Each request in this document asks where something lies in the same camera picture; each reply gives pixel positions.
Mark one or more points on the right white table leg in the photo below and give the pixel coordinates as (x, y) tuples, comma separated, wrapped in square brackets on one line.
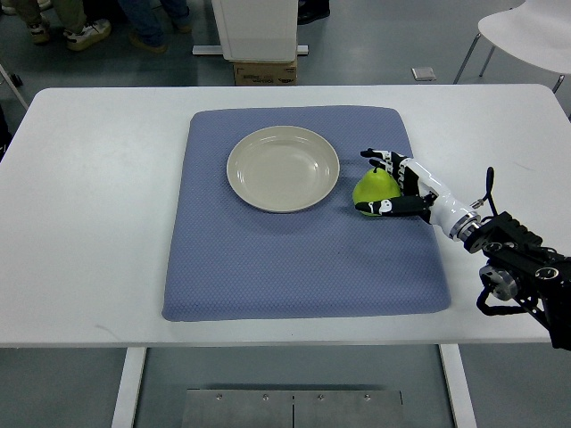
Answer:
[(457, 386)]

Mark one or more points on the white green sneaker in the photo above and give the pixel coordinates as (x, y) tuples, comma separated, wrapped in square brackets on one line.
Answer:
[(93, 32)]

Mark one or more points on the white cabinet panel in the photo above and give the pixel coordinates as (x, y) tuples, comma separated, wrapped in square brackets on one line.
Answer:
[(257, 30)]

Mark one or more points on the white chair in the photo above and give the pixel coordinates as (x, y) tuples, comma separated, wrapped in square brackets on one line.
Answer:
[(536, 32)]

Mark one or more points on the beige sneaker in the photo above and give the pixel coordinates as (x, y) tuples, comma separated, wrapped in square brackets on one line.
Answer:
[(39, 33)]

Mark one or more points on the blue quilted mat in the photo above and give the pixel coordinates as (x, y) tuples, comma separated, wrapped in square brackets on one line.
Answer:
[(229, 260)]

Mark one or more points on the white table leg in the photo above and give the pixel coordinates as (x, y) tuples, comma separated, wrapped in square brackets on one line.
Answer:
[(457, 386), (125, 411)]

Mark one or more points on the left white table leg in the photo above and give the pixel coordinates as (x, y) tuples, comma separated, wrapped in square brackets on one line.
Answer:
[(125, 411)]

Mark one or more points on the beige round plate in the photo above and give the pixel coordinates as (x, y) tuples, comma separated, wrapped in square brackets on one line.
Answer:
[(283, 169)]

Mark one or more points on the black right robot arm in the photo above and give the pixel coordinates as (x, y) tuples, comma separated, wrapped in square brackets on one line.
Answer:
[(520, 275)]

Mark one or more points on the metal floor plate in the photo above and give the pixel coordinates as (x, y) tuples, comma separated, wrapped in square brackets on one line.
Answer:
[(301, 408)]

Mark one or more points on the grey table foot bar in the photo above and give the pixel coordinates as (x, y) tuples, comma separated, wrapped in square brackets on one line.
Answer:
[(216, 50)]

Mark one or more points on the green pear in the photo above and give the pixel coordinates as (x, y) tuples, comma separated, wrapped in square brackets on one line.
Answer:
[(376, 185)]

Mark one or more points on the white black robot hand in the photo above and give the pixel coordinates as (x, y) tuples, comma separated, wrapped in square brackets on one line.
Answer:
[(422, 194)]

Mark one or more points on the small grey floor plate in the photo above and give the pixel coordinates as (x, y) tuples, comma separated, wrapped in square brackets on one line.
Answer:
[(423, 74)]

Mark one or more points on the cardboard box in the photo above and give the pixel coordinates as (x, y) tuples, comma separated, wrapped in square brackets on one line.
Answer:
[(265, 73)]

